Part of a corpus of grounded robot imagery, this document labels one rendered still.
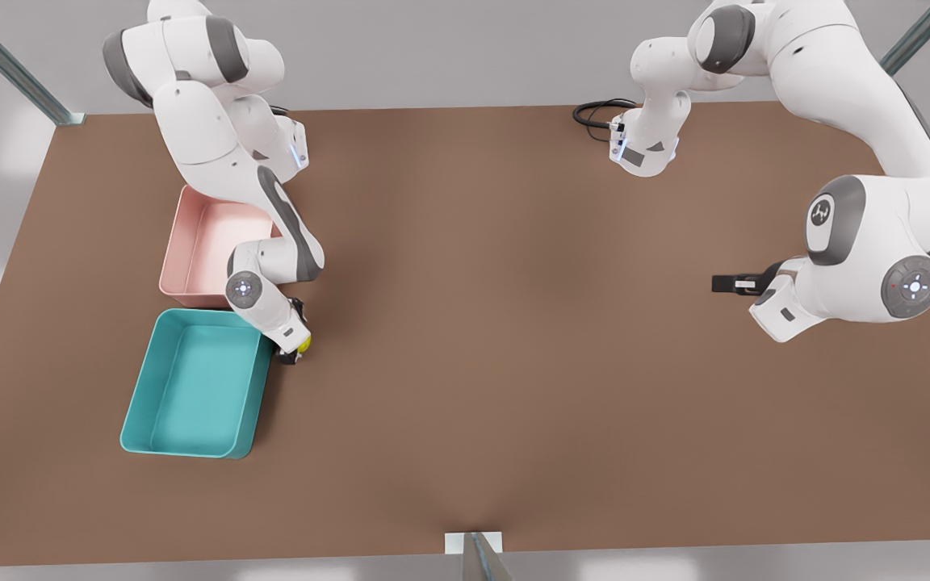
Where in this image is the pink rectangular tray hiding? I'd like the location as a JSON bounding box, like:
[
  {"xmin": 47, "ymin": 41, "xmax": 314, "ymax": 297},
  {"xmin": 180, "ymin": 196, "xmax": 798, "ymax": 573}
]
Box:
[{"xmin": 159, "ymin": 185, "xmax": 283, "ymax": 310}]

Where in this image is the teal rectangular tray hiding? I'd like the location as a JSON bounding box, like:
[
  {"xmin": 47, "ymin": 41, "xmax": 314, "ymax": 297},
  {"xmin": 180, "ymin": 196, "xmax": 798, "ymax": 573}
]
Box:
[{"xmin": 119, "ymin": 308, "xmax": 275, "ymax": 460}]

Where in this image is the silver frame post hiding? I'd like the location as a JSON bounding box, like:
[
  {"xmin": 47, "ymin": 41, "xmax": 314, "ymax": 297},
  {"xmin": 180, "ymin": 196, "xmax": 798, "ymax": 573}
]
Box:
[
  {"xmin": 0, "ymin": 0, "xmax": 86, "ymax": 127},
  {"xmin": 880, "ymin": 0, "xmax": 930, "ymax": 77},
  {"xmin": 444, "ymin": 532, "xmax": 514, "ymax": 581}
]

